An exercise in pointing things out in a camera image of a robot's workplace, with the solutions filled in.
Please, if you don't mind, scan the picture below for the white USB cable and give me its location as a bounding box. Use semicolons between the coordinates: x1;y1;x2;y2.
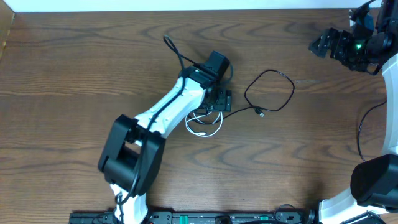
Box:
185;110;224;138

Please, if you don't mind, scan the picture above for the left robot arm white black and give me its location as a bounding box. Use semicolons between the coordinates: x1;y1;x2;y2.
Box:
98;51;232;223

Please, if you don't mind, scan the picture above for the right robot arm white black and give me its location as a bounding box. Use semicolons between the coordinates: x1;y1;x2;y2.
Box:
308;0;397;223

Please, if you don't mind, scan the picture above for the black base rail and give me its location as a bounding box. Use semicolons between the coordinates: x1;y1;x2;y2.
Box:
68;210;317;224

